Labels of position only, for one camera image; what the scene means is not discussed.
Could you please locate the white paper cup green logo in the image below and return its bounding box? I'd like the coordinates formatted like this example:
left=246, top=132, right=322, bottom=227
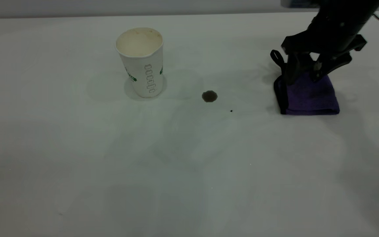
left=115, top=27, right=164, bottom=98

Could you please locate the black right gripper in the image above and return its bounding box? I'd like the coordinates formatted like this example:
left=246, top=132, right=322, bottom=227
left=281, top=18, right=368, bottom=86

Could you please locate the purple cloth with black trim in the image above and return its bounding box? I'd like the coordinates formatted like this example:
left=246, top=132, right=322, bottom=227
left=270, top=50, right=340, bottom=116

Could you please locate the dark coffee spill spot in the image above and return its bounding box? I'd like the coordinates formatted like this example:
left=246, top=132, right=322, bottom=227
left=202, top=91, right=218, bottom=103

